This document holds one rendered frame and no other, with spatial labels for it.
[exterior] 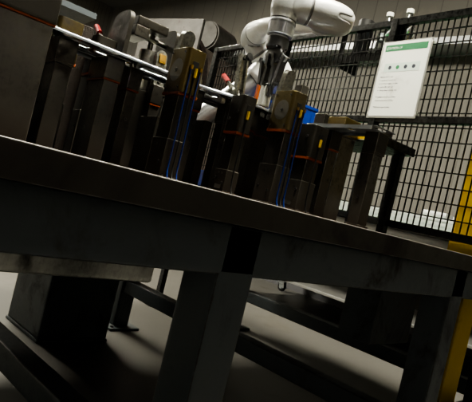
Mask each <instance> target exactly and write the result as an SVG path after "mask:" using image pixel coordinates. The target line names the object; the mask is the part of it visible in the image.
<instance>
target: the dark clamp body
mask: <svg viewBox="0 0 472 402"><path fill-rule="evenodd" d="M92 41H95V42H98V43H100V44H102V45H106V46H107V47H110V48H112V49H116V47H117V43H118V42H117V41H113V40H112V39H109V38H107V37H104V36H102V35H99V34H96V35H93V36H92ZM90 63H91V60H90V59H88V58H85V64H84V68H83V71H82V74H81V80H80V84H79V88H78V91H77V97H76V100H75V104H74V107H73V114H72V117H71V121H70V124H69V130H68V133H67V136H66V141H65V146H64V150H63V151H64V152H69V153H71V150H72V146H73V141H74V137H75V134H76V130H77V124H78V120H79V117H80V114H81V108H82V105H83V100H84V97H85V91H86V88H87V84H88V81H87V79H88V78H87V76H88V73H89V66H90Z"/></svg>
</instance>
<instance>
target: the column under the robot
mask: <svg viewBox="0 0 472 402"><path fill-rule="evenodd" d="M118 285H119V281H117V280H106V279H95V278H74V277H63V276H52V275H41V274H20V273H18V276H17V281H16V284H15V287H14V293H13V297H12V300H11V303H10V310H9V313H8V315H6V318H7V319H8V320H9V321H11V322H12V323H13V324H14V325H15V326H17V327H18V328H19V329H20V330H21V331H22V332H23V333H24V334H25V335H26V336H27V337H29V338H30V339H31V340H32V341H34V342H35V343H36V344H40V343H76V342H106V341H107V339H106V334H107V331H108V325H109V322H110V317H111V314H112V308H113V305H114V301H115V298H116V291H117V288H118Z"/></svg>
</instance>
